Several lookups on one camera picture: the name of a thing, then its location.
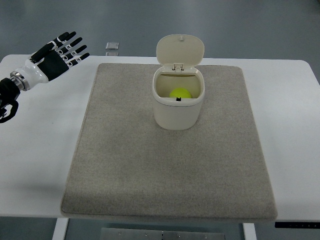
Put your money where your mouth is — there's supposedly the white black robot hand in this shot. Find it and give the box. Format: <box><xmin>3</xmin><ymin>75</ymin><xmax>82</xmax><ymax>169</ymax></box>
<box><xmin>10</xmin><ymin>31</ymin><xmax>90</xmax><ymax>91</ymax></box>

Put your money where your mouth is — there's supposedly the yellow tennis ball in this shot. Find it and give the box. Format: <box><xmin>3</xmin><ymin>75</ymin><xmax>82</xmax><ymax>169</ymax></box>
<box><xmin>169</xmin><ymin>87</ymin><xmax>192</xmax><ymax>99</ymax></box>

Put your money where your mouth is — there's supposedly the cream lidded bin box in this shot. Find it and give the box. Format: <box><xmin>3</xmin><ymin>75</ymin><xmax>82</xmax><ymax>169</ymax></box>
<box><xmin>152</xmin><ymin>34</ymin><xmax>205</xmax><ymax>130</ymax></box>

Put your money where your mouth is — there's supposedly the clear floor plate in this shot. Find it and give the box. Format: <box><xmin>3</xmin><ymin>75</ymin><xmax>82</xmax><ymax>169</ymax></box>
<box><xmin>105</xmin><ymin>41</ymin><xmax>120</xmax><ymax>50</ymax></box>

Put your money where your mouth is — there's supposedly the grey felt mat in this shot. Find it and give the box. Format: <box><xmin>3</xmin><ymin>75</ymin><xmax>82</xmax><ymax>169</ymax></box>
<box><xmin>60</xmin><ymin>63</ymin><xmax>278</xmax><ymax>222</ymax></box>

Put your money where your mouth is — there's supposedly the white table leg left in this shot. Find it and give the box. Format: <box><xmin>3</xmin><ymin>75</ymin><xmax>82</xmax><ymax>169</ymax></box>
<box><xmin>52</xmin><ymin>218</ymin><xmax>69</xmax><ymax>240</ymax></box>

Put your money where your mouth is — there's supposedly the white table leg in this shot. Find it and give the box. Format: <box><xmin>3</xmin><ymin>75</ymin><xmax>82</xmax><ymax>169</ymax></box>
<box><xmin>242</xmin><ymin>223</ymin><xmax>257</xmax><ymax>240</ymax></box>
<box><xmin>52</xmin><ymin>218</ymin><xmax>69</xmax><ymax>240</ymax></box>

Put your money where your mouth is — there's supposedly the white table leg right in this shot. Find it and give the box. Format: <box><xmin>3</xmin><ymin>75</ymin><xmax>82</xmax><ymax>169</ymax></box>
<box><xmin>242</xmin><ymin>223</ymin><xmax>257</xmax><ymax>240</ymax></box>

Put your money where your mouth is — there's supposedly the black desk control panel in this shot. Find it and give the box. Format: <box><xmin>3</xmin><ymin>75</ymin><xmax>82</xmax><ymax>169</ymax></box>
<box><xmin>274</xmin><ymin>221</ymin><xmax>320</xmax><ymax>229</ymax></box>

